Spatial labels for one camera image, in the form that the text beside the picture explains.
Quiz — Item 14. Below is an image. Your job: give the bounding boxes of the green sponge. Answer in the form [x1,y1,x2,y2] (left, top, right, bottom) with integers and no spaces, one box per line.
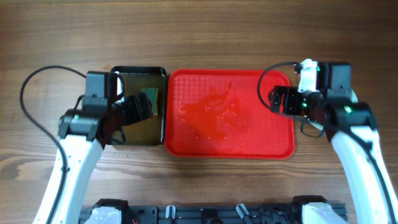
[141,87,159,116]

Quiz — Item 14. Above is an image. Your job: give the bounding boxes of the white plate front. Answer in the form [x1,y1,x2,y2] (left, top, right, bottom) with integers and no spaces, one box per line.
[306,90,358,131]

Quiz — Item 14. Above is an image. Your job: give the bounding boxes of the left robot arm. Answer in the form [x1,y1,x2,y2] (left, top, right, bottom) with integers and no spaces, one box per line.
[34,72,157,223]

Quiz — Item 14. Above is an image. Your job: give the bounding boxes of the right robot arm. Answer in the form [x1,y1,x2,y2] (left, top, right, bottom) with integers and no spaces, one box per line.
[257,59,397,223]

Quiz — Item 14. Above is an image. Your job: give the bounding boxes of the black water tray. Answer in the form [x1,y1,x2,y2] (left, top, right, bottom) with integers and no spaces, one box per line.
[110,66,167,146]

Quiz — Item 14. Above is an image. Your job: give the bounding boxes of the red plastic tray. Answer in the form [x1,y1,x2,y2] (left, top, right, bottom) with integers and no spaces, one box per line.
[164,69,295,159]

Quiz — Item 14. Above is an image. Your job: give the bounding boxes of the right black cable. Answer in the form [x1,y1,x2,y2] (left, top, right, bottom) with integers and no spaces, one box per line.
[257,61,304,118]

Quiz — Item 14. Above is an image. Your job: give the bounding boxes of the black cable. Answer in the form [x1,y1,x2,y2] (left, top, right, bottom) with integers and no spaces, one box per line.
[257,61,304,118]
[19,65,88,224]

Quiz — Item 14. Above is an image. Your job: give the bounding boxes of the left black cable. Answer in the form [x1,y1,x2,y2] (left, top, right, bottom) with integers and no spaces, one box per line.
[19,65,88,224]

